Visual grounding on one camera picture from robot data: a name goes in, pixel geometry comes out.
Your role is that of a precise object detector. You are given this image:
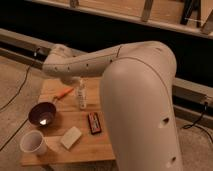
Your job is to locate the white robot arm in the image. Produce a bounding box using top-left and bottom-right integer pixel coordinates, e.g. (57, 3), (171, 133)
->
(42, 41), (183, 171)

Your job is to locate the clear plastic bottle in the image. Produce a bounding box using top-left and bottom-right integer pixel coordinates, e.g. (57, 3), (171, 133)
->
(77, 80), (87, 110)

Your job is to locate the dark purple bowl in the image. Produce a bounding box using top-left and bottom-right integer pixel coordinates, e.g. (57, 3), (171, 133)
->
(28, 102), (56, 126)

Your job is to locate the wooden table board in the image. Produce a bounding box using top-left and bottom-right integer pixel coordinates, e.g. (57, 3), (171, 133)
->
(21, 78), (115, 166)

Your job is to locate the black red candy bar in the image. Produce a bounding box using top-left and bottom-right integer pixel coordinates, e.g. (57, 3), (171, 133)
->
(87, 112), (102, 135)

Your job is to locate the pale yellow sponge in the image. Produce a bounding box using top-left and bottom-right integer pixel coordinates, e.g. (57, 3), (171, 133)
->
(60, 126), (82, 149)

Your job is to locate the white plastic cup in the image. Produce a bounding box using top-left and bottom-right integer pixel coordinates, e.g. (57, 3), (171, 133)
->
(20, 130), (47, 155)

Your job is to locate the orange handled tool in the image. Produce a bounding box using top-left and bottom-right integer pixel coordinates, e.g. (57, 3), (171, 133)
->
(52, 87), (74, 103)

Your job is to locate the black cable left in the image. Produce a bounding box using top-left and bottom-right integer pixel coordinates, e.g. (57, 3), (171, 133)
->
(0, 47), (41, 152)

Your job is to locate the black cable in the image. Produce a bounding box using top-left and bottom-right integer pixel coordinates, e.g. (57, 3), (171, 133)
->
(0, 47), (41, 152)
(180, 101), (213, 141)

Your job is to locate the black cable right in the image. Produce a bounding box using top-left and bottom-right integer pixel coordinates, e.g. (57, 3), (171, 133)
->
(180, 101), (213, 141)

